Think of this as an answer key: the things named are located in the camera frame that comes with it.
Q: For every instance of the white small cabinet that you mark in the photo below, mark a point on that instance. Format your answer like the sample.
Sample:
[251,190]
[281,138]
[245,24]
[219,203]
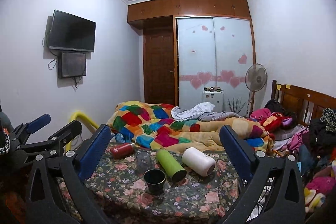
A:
[215,96]

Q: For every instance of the lime green bottle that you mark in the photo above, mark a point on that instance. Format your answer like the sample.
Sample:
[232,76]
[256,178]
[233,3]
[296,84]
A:
[171,166]

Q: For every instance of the dry twig decoration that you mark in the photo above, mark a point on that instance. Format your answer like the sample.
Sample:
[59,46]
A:
[237,105]

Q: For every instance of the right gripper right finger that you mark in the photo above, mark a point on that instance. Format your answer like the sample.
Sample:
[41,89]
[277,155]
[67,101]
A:
[270,188]

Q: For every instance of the standing electric fan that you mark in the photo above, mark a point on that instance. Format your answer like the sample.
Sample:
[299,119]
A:
[256,78]

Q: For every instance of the white thermos bottle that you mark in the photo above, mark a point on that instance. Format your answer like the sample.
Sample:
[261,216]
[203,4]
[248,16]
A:
[198,161]

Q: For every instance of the colourful patchwork blanket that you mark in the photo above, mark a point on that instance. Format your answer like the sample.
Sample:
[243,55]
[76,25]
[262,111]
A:
[152,126]

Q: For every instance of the yellow foam tube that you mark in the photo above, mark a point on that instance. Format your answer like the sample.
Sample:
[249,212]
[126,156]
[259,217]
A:
[90,126]

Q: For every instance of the black wall television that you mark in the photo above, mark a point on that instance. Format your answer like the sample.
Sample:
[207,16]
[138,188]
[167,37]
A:
[71,33]

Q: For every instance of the red thermos bottle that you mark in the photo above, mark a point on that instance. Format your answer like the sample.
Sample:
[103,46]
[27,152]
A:
[121,151]

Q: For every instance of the pink clothing pile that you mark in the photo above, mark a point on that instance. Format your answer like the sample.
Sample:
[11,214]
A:
[260,114]

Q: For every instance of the dark green cup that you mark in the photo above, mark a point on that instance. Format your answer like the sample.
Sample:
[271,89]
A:
[155,180]

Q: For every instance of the brown wooden door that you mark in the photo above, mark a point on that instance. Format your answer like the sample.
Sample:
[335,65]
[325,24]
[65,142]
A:
[158,61]

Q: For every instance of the grey white crumpled sheet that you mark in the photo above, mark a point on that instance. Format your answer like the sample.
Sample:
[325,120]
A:
[201,112]

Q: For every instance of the brown overhead cabinets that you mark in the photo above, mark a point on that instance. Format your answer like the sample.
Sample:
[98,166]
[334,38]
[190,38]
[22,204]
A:
[146,13]

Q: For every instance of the red plush toy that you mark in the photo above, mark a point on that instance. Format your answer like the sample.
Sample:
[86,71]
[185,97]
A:
[275,122]

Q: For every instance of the clear glass cup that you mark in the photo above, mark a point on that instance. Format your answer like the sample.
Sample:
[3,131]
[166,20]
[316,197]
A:
[143,162]

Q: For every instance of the small black wall monitor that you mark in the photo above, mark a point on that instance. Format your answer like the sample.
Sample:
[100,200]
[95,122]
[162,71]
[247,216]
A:
[71,64]

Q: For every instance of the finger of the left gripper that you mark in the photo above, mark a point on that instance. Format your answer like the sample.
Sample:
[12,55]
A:
[54,145]
[22,132]

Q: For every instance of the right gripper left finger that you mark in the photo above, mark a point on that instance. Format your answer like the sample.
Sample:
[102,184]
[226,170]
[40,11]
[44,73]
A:
[44,200]

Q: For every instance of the wooden bed headboard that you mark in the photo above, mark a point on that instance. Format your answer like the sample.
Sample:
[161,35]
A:
[306,104]

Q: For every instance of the white sliding wardrobe doors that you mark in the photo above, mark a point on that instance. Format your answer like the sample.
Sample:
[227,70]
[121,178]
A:
[213,52]

